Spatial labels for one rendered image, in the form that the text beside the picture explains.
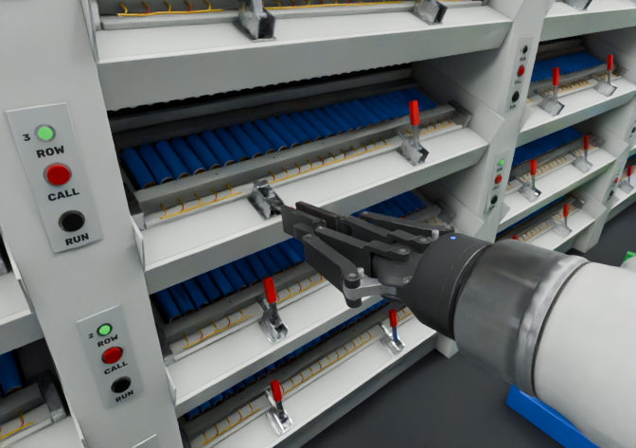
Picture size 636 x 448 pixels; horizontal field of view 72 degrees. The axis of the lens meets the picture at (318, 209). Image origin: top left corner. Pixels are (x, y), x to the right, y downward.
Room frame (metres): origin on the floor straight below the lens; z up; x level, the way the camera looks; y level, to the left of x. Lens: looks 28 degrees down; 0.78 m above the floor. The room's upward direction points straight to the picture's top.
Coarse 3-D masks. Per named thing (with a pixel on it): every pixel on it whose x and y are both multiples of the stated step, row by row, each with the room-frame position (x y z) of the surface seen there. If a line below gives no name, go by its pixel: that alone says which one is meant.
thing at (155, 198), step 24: (408, 120) 0.69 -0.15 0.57; (432, 120) 0.73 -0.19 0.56; (312, 144) 0.58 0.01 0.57; (336, 144) 0.59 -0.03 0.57; (360, 144) 0.63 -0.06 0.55; (240, 168) 0.50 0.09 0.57; (264, 168) 0.51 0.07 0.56; (288, 168) 0.54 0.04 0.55; (144, 192) 0.43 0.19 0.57; (168, 192) 0.43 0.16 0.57; (192, 192) 0.45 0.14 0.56; (240, 192) 0.48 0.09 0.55; (168, 216) 0.42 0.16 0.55
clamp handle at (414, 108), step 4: (416, 100) 0.64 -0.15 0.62; (412, 104) 0.64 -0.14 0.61; (416, 104) 0.64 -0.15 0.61; (412, 108) 0.64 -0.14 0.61; (416, 108) 0.64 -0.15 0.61; (412, 112) 0.64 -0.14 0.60; (416, 112) 0.64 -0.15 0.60; (412, 116) 0.64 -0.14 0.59; (416, 116) 0.64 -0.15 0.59; (412, 120) 0.64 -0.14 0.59; (416, 120) 0.64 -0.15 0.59; (412, 124) 0.63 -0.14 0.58; (416, 124) 0.64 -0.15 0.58; (416, 128) 0.64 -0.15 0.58; (416, 132) 0.63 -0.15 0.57; (416, 136) 0.63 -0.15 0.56; (416, 140) 0.63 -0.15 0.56; (412, 144) 0.64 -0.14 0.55; (416, 144) 0.63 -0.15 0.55; (416, 148) 0.63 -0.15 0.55
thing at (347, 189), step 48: (240, 96) 0.62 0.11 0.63; (288, 96) 0.67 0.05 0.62; (432, 96) 0.83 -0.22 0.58; (384, 144) 0.66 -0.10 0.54; (432, 144) 0.69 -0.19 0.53; (480, 144) 0.72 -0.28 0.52; (288, 192) 0.50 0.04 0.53; (336, 192) 0.52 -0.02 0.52; (384, 192) 0.58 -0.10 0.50; (144, 240) 0.39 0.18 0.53; (192, 240) 0.40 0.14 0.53; (240, 240) 0.42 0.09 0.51
